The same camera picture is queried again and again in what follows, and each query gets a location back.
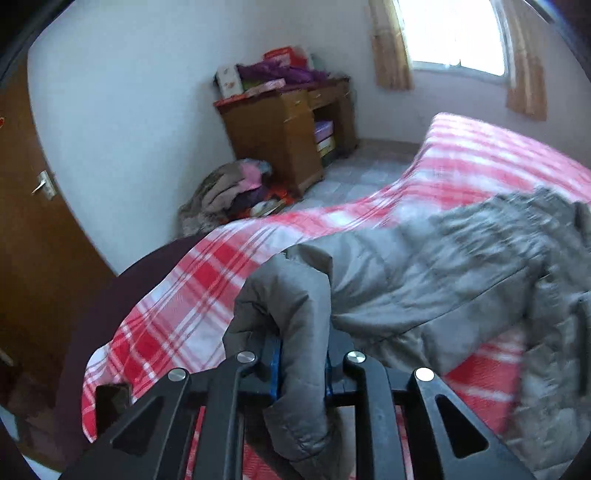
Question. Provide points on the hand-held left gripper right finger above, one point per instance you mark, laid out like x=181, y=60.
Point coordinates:
x=329, y=376

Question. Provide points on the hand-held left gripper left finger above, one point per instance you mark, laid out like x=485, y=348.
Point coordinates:
x=275, y=369

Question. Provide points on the grey padded jacket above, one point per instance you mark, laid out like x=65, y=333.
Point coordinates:
x=392, y=277

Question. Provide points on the pile of clothes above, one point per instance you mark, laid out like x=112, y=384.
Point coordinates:
x=221, y=194

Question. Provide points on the red plaid bed sheet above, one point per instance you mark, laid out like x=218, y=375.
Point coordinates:
x=184, y=314

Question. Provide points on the dark bed footboard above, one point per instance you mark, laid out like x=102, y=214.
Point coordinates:
x=101, y=314

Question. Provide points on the brown wooden desk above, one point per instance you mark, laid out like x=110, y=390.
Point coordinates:
x=272, y=134

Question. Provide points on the stack of flat boxes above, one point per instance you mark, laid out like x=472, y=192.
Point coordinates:
x=324, y=138

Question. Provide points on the brown wooden door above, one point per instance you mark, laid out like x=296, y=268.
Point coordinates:
x=37, y=254

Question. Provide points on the pink flat box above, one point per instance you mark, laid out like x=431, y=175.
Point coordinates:
x=258, y=87

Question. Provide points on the white floral box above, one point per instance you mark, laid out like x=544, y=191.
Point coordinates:
x=229, y=81

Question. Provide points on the purple cloth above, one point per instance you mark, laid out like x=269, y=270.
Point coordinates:
x=277, y=73

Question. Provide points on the red box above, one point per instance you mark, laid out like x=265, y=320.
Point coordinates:
x=284, y=56

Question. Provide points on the short beige curtain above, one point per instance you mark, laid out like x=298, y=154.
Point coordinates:
x=526, y=87
x=390, y=50

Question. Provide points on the bright window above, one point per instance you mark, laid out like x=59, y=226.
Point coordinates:
x=452, y=32

